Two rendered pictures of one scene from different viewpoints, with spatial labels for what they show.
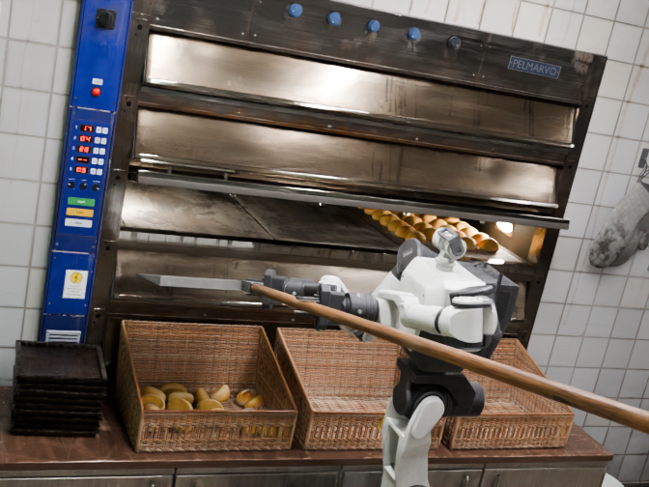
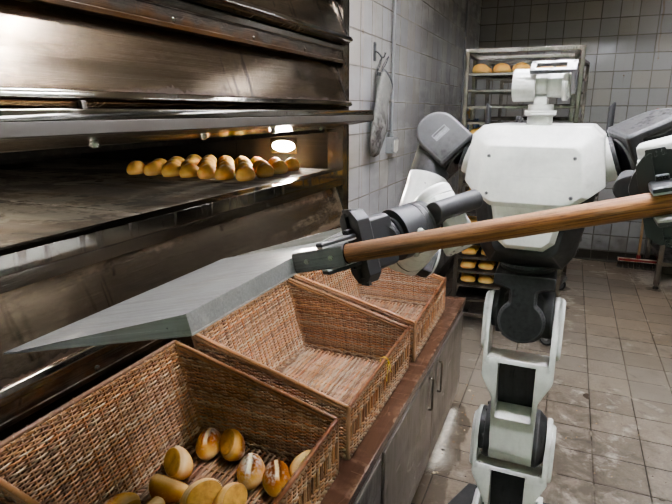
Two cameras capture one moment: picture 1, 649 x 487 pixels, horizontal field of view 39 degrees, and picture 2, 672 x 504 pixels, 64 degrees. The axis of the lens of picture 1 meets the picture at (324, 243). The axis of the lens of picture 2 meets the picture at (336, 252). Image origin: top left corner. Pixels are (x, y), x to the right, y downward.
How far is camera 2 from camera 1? 2.33 m
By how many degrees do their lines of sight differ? 41
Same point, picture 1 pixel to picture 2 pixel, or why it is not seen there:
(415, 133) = (251, 30)
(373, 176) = (231, 90)
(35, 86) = not seen: outside the picture
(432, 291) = (587, 147)
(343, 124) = (186, 15)
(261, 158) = (106, 78)
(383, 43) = not seen: outside the picture
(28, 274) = not seen: outside the picture
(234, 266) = (110, 272)
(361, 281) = (242, 233)
